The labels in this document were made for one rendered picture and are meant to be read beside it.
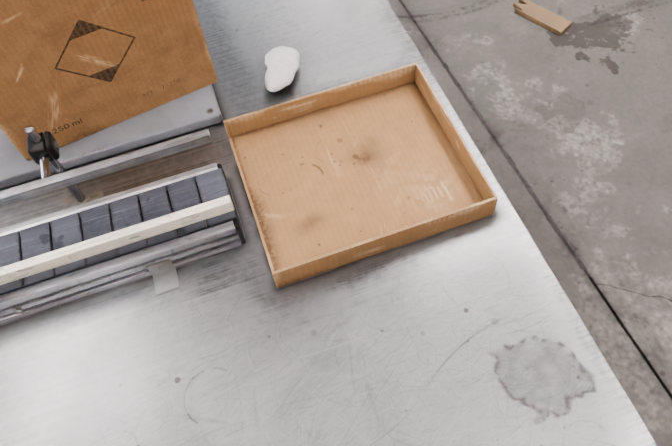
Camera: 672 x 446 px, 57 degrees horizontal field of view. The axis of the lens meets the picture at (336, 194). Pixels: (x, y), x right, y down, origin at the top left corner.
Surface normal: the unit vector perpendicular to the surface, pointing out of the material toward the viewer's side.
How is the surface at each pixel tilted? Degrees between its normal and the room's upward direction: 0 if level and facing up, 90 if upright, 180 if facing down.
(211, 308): 0
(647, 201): 0
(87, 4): 90
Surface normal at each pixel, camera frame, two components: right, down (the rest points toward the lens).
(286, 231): -0.06, -0.55
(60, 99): 0.48, 0.72
